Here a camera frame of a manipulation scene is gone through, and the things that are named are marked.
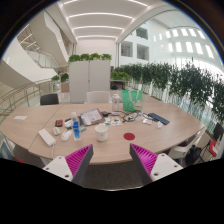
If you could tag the small green pack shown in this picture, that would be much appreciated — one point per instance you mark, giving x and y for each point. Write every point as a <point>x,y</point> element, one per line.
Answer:
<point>83,129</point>

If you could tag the small clear packet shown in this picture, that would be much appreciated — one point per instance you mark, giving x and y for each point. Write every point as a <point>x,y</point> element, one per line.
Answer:
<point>159,124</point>

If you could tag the open brochure book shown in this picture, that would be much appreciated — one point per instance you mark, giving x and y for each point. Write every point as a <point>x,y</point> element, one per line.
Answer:
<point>91,116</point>

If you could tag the green tote bag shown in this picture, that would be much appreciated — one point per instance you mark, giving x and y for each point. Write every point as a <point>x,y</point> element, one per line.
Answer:
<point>132,100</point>

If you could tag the colourful sticker sheet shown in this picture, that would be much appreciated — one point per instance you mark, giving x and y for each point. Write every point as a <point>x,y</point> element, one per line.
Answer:
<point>113,121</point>

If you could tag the clear blue-labelled water bottle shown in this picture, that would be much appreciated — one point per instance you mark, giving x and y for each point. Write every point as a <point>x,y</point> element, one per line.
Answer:
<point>76,129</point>

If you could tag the row of green hedge plants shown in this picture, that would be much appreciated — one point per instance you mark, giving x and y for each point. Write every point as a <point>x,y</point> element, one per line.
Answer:
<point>173,80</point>

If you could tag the red and black case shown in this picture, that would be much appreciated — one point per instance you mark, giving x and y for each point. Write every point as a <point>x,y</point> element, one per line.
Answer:
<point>58,123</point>

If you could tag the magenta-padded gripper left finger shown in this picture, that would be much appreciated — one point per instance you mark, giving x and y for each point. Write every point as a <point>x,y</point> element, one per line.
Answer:
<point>60,166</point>

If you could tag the white computer mouse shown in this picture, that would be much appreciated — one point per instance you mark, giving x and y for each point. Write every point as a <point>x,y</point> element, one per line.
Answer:
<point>66,135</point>

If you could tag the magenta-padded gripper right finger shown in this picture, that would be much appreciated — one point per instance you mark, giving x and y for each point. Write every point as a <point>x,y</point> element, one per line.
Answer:
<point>162,165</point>

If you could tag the white paper sheet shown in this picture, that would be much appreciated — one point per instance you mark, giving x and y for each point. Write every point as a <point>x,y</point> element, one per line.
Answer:
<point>20,117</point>

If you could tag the clear plastic jar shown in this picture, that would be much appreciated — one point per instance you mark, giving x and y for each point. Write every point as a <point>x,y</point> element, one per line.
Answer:
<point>115,102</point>

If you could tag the white cabinet with plants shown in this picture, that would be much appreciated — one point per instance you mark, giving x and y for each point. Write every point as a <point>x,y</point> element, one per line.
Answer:
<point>89,80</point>

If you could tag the white ceramic mug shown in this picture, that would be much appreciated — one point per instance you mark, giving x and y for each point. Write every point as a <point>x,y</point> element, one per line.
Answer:
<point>101,132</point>

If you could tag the white side chair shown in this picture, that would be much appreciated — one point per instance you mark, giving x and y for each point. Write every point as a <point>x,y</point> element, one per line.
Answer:
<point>182,149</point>

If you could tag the small white card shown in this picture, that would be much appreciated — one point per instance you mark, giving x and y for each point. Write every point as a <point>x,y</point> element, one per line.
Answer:
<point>147,121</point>

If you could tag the dark blue keyboard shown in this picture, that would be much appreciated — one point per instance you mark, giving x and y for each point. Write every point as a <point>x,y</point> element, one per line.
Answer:
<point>158,118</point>

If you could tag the black bag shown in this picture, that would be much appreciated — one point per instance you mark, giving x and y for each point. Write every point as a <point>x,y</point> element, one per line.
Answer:
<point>193,155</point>

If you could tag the black office chair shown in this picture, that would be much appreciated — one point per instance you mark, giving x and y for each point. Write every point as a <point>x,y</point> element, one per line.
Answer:
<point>49,99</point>

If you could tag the small planter with plants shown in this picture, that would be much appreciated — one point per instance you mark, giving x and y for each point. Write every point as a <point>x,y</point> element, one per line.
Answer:
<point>60,81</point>

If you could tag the flat round red coaster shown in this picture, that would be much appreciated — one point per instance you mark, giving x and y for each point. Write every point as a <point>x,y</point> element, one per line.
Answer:
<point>129,136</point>

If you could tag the small black box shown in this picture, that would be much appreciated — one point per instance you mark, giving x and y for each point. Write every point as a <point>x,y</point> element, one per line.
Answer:
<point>106,114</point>

